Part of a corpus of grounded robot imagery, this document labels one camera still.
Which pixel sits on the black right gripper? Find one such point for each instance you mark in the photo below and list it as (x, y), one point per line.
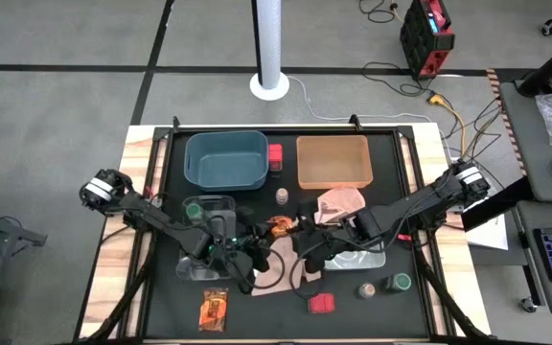
(319, 242)

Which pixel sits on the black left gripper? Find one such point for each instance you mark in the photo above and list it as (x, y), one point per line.
(245, 249)

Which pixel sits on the brown white snack packet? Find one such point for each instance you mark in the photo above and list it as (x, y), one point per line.
(280, 226)

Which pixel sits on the cork-lid glass spice jar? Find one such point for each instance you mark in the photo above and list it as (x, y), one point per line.
(282, 196)
(367, 290)

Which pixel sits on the pink cloth towel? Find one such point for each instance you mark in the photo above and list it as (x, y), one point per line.
(338, 203)

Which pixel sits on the red-lid spice tin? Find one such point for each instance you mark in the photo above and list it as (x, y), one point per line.
(276, 155)
(321, 303)

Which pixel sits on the orange spice packet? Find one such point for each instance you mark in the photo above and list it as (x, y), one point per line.
(213, 310)

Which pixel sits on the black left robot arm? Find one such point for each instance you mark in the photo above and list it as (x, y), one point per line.
(161, 220)

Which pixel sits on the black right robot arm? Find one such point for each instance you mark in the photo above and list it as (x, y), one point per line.
(415, 206)

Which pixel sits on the teal plastic bin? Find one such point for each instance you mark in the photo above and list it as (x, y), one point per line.
(225, 167)

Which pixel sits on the white plastic bin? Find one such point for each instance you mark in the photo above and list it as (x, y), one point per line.
(362, 261)

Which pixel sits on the orange plastic bin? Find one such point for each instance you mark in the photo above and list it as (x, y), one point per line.
(333, 160)

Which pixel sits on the clear plastic bin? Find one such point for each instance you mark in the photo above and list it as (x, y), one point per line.
(194, 273)

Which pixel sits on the small red clip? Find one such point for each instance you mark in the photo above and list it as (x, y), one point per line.
(403, 236)

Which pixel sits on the tower fan on round base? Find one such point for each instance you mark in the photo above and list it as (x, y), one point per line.
(269, 88)

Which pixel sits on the white paper sheet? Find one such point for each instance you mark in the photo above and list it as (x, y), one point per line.
(489, 237)

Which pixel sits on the black slanted bar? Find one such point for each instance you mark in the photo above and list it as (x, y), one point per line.
(496, 206)

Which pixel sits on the red and black toolbox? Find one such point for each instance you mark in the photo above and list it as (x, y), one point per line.
(424, 43)

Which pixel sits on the striped hazard tape strip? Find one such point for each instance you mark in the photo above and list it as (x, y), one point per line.
(496, 91)

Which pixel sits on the black slanted pole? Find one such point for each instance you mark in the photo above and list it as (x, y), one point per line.
(549, 67)

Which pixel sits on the black metal table frame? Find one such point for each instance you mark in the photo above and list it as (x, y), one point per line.
(209, 129)

